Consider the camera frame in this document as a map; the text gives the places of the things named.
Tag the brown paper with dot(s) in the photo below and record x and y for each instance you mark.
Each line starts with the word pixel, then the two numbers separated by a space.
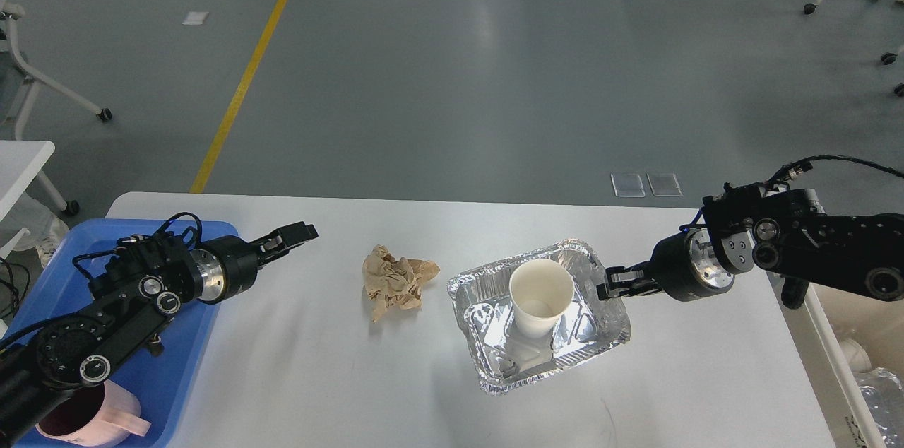
pixel 395 282

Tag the blue plastic tray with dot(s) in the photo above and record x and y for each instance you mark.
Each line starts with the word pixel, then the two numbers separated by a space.
pixel 161 384

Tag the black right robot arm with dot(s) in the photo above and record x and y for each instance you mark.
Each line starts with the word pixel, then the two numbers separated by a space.
pixel 771 227

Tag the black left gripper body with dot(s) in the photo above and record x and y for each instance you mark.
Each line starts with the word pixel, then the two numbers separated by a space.
pixel 227 266

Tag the white paper cup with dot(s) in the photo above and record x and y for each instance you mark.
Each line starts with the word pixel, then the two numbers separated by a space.
pixel 541 291

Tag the clear floor plate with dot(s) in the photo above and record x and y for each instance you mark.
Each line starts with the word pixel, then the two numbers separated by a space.
pixel 628 185
pixel 664 184

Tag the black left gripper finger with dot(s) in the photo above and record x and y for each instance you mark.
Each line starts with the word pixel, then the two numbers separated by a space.
pixel 293 235
pixel 267 255

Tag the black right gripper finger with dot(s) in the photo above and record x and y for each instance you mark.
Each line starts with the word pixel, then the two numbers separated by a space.
pixel 610 291
pixel 628 276

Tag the clear floor plate left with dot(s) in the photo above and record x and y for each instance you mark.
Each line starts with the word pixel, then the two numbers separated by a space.
pixel 628 185

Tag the black caster wheel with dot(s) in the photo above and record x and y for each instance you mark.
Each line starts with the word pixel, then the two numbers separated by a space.
pixel 889 58

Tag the white side table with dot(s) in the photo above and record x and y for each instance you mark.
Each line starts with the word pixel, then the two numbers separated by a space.
pixel 21 161

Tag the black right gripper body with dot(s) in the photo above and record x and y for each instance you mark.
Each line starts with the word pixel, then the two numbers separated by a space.
pixel 686 267

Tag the aluminium foil tray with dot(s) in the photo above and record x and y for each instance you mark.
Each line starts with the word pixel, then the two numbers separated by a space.
pixel 506 358

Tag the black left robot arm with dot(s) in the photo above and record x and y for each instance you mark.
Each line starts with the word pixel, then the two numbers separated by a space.
pixel 138 287

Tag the pink ribbed mug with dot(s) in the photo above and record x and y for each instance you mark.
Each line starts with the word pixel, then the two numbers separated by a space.
pixel 101 416

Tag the white paper scrap on floor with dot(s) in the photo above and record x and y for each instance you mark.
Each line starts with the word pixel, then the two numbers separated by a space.
pixel 194 18

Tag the clear floor plate right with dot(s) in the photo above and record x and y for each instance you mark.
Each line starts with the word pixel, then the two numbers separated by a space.
pixel 664 184

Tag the grey office chair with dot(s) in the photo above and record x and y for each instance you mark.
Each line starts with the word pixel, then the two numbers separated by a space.
pixel 34 81

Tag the white waste bin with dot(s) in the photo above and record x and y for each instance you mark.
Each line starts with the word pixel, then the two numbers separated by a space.
pixel 839 337

